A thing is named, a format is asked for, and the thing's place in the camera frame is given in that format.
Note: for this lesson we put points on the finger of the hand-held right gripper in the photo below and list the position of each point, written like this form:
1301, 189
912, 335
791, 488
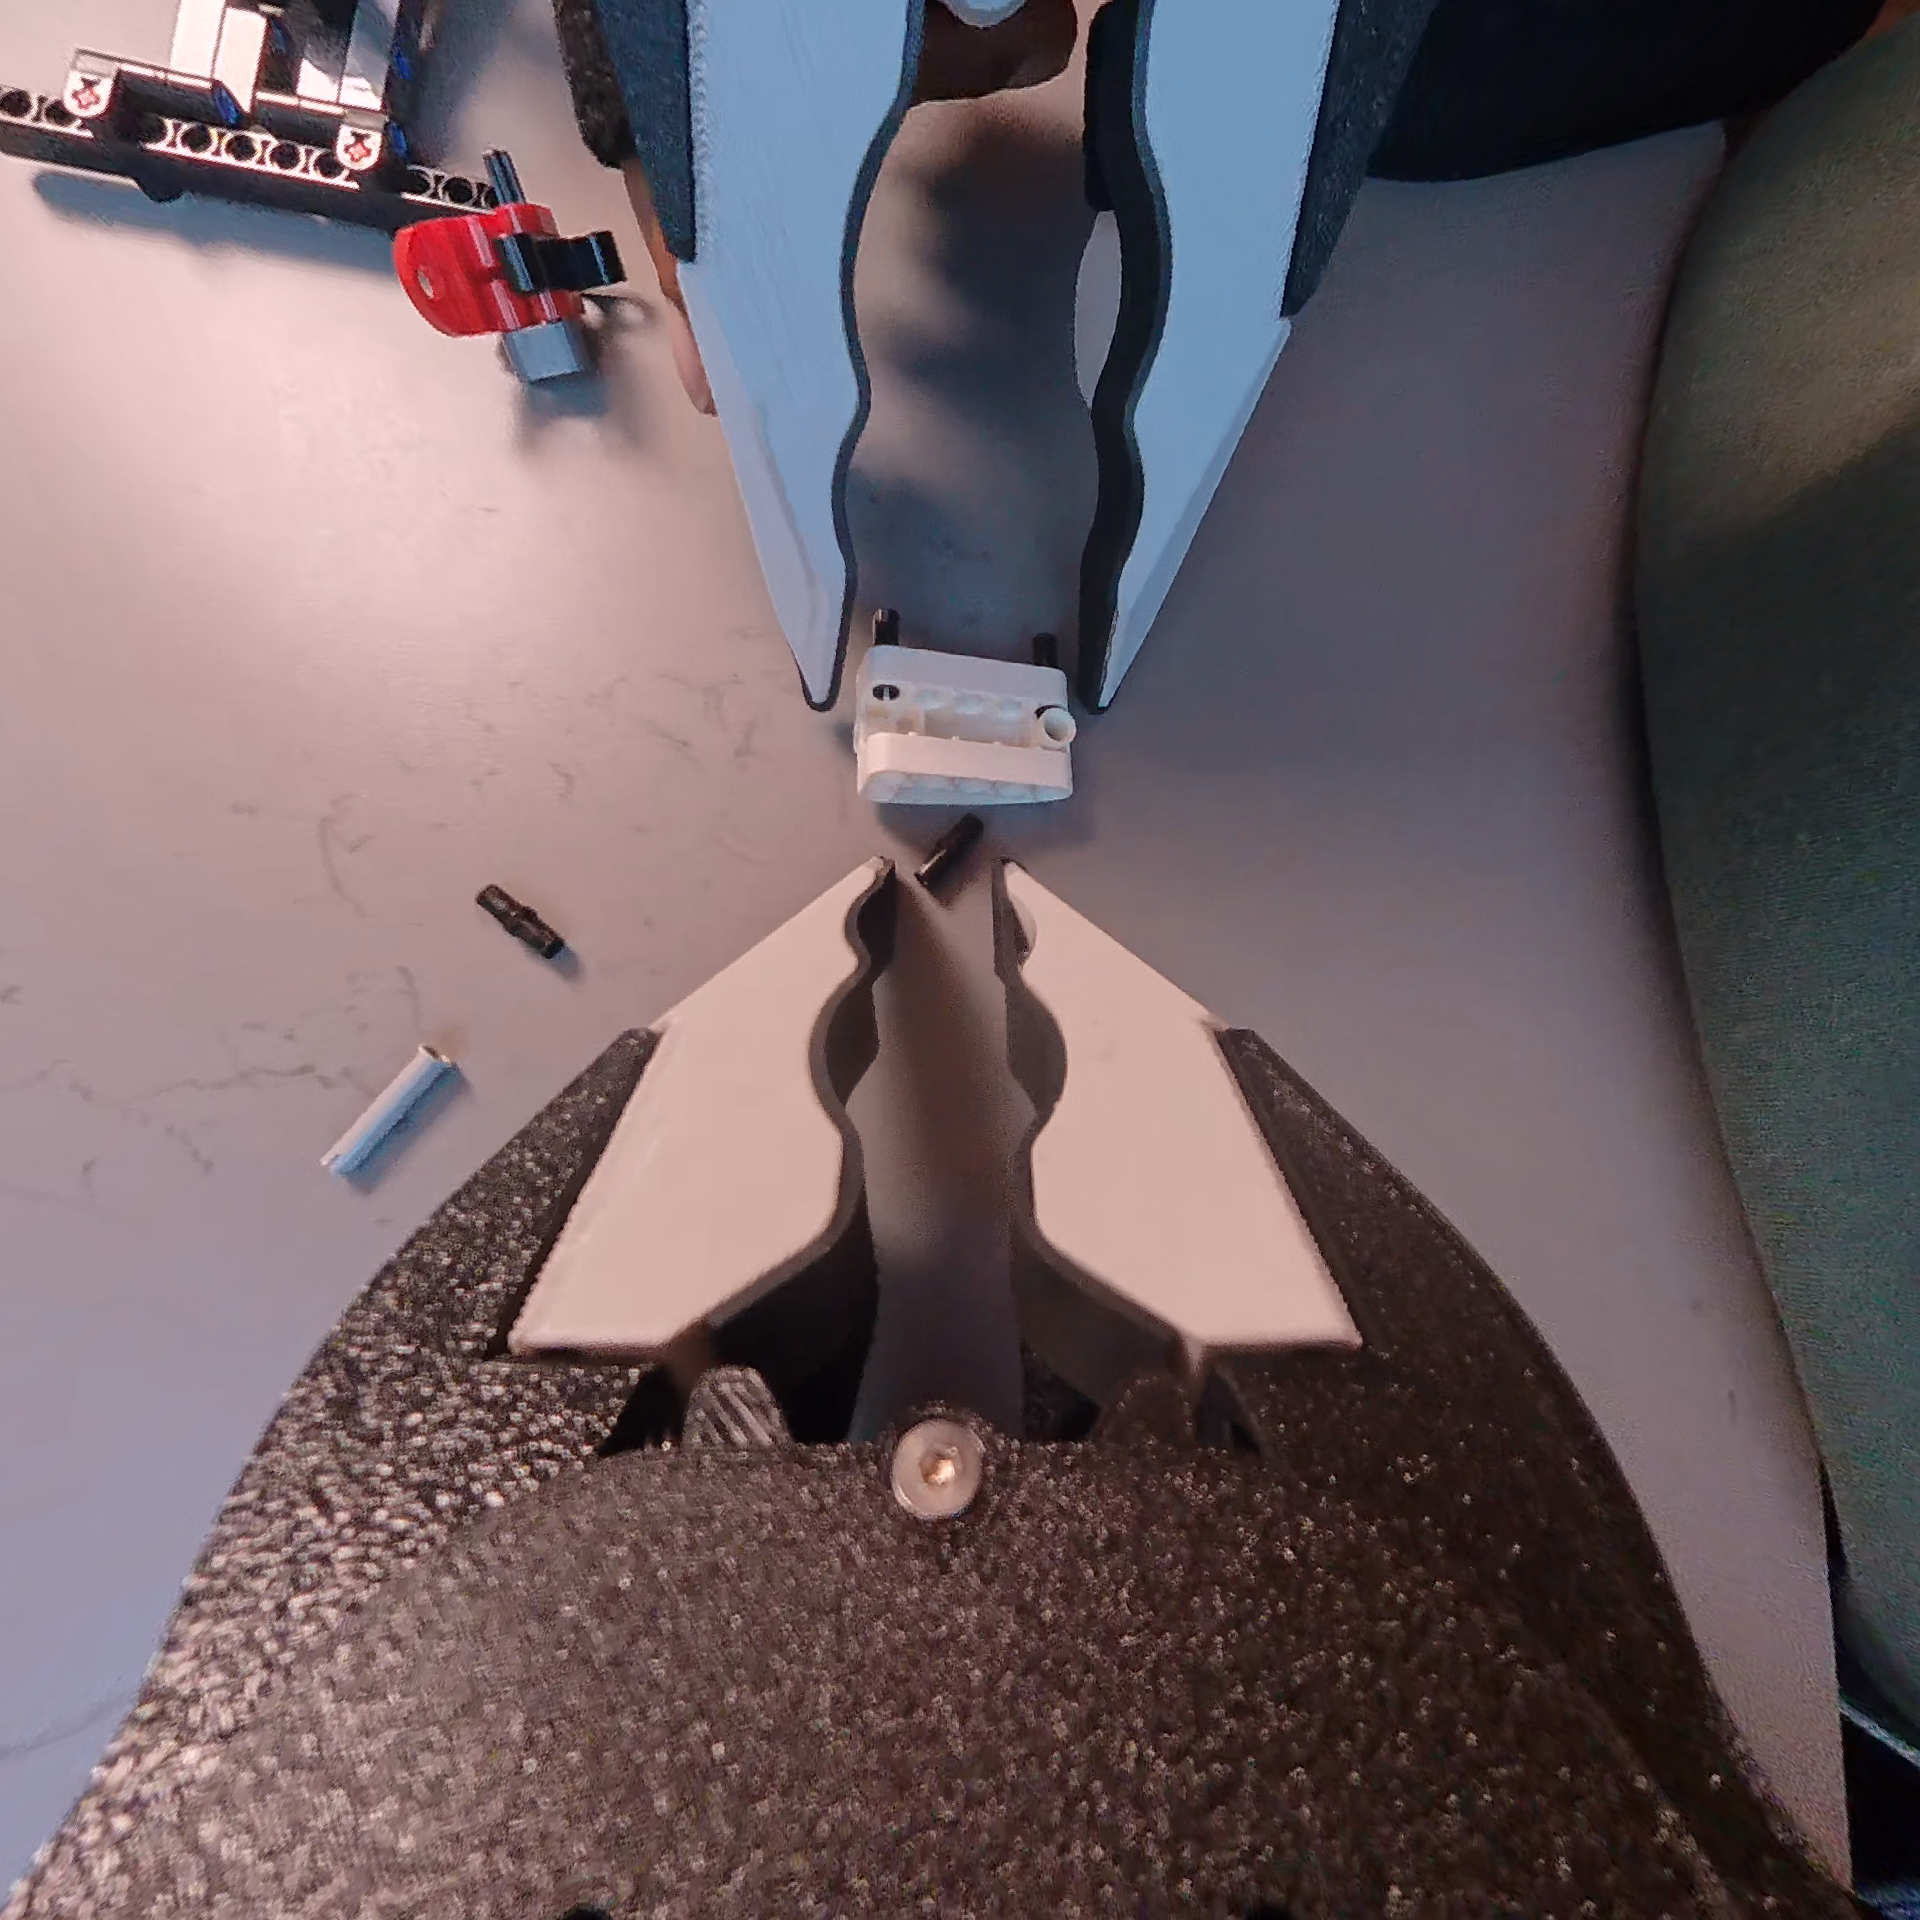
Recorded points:
1215, 302
780, 302

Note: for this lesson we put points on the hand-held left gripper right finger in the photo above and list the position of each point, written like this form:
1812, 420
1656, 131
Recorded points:
1169, 1188

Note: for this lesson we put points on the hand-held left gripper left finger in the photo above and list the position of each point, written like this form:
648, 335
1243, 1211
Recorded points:
705, 1188

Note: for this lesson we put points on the red toy brick piece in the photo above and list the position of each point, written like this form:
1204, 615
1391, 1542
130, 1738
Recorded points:
452, 279

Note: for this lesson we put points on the black white toy brick model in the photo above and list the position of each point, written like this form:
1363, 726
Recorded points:
226, 148

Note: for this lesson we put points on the white curved toy panel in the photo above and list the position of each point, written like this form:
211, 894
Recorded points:
961, 758

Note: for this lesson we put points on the person's right hand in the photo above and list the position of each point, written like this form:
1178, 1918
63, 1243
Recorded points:
687, 330

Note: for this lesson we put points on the pale toy tube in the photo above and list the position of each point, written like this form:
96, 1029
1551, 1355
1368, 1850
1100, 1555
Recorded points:
391, 1111

